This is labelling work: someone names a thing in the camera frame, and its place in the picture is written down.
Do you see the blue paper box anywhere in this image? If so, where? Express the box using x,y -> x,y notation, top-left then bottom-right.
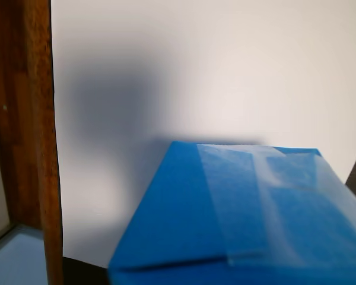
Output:
108,141 -> 356,285

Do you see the white zone 2 paper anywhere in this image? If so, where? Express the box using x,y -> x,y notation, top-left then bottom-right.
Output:
49,0 -> 356,264

